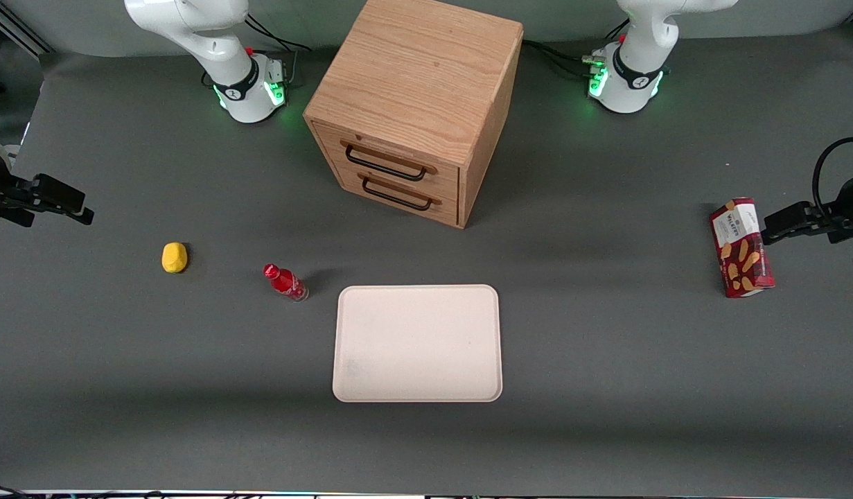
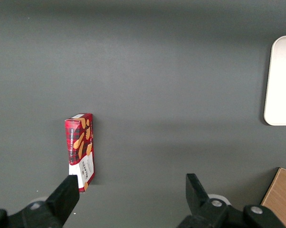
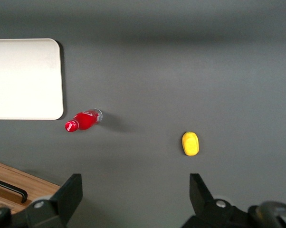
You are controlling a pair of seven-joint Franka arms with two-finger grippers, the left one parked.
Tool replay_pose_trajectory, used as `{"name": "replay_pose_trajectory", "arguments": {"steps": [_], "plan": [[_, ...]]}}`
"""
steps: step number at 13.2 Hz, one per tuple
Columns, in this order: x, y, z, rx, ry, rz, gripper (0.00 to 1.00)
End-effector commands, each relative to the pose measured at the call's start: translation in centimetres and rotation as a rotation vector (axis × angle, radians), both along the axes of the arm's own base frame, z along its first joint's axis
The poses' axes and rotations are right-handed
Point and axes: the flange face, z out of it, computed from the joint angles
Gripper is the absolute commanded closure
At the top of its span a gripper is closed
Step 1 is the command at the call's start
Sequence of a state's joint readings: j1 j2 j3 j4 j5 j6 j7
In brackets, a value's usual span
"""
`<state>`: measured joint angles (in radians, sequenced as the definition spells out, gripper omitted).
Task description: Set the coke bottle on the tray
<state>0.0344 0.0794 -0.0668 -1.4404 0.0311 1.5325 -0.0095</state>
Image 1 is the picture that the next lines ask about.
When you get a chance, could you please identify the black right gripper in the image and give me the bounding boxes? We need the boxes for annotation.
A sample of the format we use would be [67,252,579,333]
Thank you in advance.
[0,148,95,229]

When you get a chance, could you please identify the yellow lemon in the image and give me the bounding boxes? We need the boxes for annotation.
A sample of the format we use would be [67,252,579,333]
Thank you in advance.
[161,241,189,274]

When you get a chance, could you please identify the aluminium frame rail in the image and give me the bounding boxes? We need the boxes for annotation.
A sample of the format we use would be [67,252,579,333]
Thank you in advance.
[0,0,54,56]

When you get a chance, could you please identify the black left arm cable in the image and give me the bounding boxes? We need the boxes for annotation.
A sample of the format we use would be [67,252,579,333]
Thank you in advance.
[811,137,853,224]

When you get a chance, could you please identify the black right base cables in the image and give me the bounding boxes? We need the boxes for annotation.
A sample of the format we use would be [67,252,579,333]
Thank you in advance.
[245,12,313,89]

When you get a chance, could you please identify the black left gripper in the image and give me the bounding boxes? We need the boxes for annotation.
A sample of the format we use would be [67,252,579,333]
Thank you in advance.
[762,171,853,247]

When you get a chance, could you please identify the black left base cables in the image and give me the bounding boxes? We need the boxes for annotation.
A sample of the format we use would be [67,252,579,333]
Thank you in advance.
[522,19,629,78]

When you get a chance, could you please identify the wooden two-drawer cabinet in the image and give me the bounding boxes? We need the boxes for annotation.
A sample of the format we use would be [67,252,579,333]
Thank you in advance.
[303,0,525,230]

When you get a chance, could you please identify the black drawer handle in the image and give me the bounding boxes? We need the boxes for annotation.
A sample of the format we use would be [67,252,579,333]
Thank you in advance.
[344,143,429,183]
[361,176,434,212]

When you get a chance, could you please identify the black base cables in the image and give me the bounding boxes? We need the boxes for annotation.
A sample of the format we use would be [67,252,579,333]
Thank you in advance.
[245,12,313,89]
[522,19,629,78]

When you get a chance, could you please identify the beige rectangular tray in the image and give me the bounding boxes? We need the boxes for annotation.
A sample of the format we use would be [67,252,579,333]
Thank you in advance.
[332,283,504,403]

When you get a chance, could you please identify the red coke bottle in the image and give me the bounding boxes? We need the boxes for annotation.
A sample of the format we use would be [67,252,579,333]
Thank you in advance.
[263,263,310,303]

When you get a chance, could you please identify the red biscuit box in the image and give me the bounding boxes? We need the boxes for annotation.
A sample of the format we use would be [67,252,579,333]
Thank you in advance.
[709,197,776,299]

